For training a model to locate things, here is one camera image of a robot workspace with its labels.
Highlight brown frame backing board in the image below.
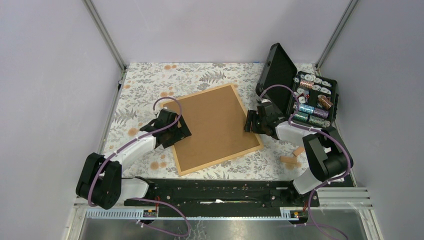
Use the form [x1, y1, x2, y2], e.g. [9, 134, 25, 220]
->
[163, 85, 261, 173]

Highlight light wooden picture frame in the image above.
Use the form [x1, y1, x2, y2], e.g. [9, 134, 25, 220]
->
[161, 83, 265, 177]

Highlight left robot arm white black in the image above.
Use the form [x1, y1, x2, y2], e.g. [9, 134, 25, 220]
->
[75, 108, 192, 210]

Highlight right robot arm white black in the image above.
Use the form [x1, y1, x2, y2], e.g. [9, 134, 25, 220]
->
[244, 101, 353, 206]

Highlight small wooden block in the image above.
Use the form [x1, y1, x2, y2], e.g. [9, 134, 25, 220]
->
[292, 146, 305, 158]
[279, 156, 298, 164]

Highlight open black chip case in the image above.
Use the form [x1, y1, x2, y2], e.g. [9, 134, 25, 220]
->
[255, 43, 339, 128]

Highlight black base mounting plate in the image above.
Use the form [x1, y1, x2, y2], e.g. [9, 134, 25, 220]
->
[144, 178, 320, 208]

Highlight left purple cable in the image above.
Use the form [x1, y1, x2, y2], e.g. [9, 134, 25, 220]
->
[86, 96, 193, 238]

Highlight purple cable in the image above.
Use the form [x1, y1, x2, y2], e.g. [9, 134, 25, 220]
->
[258, 84, 353, 240]
[86, 96, 193, 238]

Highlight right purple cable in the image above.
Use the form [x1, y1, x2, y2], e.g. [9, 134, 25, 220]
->
[258, 84, 353, 240]

